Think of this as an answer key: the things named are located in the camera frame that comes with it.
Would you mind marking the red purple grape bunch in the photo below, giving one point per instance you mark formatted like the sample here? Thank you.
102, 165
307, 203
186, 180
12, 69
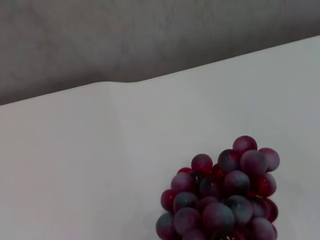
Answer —
220, 195

